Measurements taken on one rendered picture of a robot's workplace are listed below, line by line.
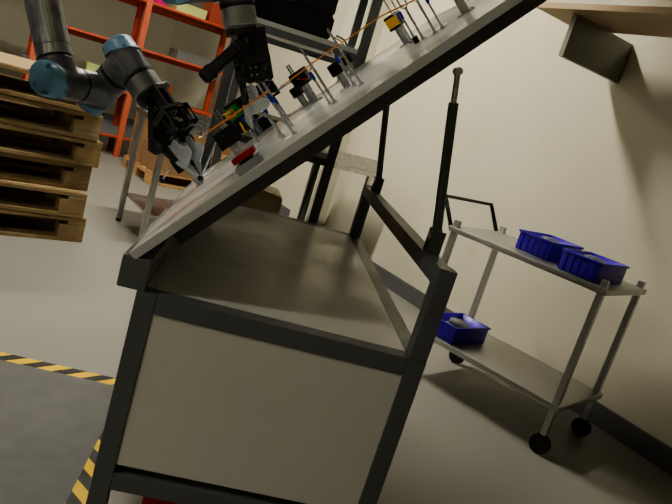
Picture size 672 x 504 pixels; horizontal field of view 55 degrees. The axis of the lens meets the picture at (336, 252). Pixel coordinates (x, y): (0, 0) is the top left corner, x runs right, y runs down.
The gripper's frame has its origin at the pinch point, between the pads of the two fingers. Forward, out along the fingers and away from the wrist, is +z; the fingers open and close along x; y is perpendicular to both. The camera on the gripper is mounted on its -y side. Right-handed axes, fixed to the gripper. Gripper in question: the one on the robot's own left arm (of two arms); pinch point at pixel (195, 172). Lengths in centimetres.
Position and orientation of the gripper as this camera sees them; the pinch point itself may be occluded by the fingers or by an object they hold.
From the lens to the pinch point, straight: 149.7
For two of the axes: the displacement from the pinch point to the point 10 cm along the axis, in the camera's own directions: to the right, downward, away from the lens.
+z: 5.6, 8.3, -1.0
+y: 5.5, -4.5, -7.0
